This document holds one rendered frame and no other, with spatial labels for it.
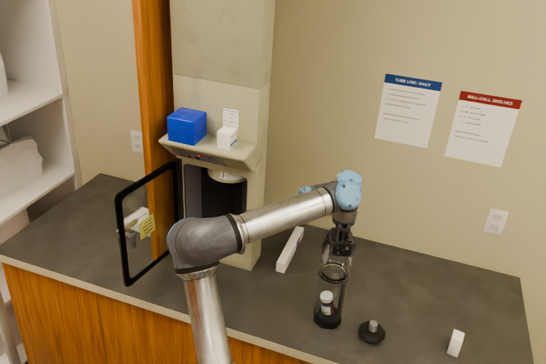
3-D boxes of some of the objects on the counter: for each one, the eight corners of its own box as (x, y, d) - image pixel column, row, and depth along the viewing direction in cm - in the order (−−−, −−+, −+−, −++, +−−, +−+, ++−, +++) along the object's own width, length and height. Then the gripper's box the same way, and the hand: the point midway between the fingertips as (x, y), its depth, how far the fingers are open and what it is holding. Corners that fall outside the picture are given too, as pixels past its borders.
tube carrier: (341, 306, 178) (348, 262, 168) (343, 329, 168) (351, 283, 158) (312, 304, 178) (318, 258, 168) (312, 327, 169) (318, 279, 159)
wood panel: (205, 198, 238) (201, -133, 171) (210, 200, 237) (209, -132, 171) (151, 259, 197) (119, -146, 130) (158, 261, 196) (129, -146, 129)
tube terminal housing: (205, 218, 223) (204, 55, 187) (271, 236, 215) (283, 68, 178) (179, 250, 202) (171, 74, 166) (251, 271, 194) (260, 89, 157)
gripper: (322, 224, 146) (315, 278, 156) (366, 228, 146) (356, 282, 156) (322, 209, 154) (315, 261, 164) (363, 213, 153) (354, 264, 163)
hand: (335, 262), depth 162 cm, fingers open, 6 cm apart
